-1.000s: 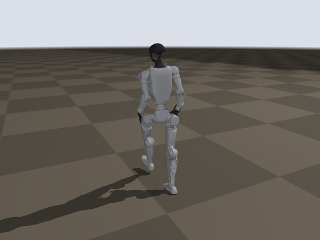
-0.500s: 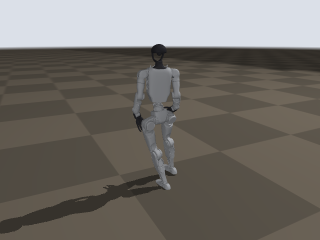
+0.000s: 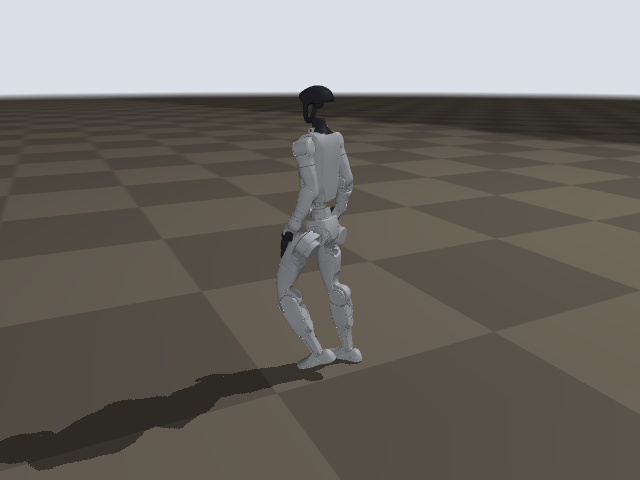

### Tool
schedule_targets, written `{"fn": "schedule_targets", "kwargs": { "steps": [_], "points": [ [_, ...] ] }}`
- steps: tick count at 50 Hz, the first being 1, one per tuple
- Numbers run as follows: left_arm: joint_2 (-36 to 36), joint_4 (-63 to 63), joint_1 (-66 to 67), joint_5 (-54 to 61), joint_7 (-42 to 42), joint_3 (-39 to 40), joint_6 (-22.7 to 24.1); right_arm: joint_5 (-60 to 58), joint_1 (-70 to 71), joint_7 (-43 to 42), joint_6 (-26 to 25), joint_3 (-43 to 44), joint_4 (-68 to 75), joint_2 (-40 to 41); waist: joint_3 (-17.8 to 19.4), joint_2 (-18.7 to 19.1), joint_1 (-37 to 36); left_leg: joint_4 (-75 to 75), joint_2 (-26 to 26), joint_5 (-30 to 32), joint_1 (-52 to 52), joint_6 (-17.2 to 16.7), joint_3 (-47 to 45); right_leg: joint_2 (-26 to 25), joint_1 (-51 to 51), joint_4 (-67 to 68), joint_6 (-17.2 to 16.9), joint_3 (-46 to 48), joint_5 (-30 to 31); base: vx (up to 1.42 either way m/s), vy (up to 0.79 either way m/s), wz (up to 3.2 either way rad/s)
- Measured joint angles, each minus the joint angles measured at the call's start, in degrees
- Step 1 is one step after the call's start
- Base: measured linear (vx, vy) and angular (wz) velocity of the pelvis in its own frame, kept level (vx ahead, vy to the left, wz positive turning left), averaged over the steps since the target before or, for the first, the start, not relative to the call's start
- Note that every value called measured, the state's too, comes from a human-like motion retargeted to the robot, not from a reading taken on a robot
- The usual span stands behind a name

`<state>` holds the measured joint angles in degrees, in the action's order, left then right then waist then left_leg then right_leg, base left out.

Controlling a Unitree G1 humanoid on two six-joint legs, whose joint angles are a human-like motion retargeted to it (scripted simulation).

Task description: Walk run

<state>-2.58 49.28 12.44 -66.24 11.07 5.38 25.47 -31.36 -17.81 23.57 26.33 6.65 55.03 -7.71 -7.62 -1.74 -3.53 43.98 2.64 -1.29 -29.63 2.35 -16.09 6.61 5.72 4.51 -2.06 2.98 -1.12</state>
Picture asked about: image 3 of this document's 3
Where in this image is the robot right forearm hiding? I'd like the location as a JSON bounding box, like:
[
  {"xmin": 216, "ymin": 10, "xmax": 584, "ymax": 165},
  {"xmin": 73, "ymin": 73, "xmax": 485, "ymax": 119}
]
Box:
[{"xmin": 331, "ymin": 182, "xmax": 353, "ymax": 218}]

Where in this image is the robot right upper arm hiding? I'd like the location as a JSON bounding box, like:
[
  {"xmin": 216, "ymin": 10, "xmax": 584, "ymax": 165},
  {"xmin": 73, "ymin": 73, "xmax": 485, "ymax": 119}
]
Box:
[{"xmin": 336, "ymin": 132, "xmax": 353, "ymax": 189}]

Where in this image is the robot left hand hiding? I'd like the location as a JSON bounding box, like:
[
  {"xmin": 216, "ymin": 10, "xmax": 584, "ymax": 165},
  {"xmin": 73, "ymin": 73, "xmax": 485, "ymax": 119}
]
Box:
[{"xmin": 280, "ymin": 231, "xmax": 293, "ymax": 258}]

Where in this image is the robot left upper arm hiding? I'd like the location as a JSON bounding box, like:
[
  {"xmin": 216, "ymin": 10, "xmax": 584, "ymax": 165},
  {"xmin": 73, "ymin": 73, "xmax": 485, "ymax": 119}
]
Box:
[{"xmin": 292, "ymin": 137, "xmax": 319, "ymax": 202}]

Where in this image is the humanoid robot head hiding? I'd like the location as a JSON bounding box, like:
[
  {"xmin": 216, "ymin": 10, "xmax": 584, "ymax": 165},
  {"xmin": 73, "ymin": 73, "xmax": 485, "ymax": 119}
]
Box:
[{"xmin": 299, "ymin": 85, "xmax": 334, "ymax": 135}]

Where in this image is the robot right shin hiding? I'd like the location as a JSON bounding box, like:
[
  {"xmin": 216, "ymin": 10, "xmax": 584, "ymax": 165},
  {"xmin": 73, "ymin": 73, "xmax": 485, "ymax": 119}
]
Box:
[{"xmin": 328, "ymin": 284, "xmax": 353, "ymax": 352}]

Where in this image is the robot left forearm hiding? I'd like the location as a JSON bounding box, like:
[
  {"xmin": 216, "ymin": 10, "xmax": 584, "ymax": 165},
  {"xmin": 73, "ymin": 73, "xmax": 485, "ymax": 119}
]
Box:
[{"xmin": 283, "ymin": 188, "xmax": 313, "ymax": 238}]

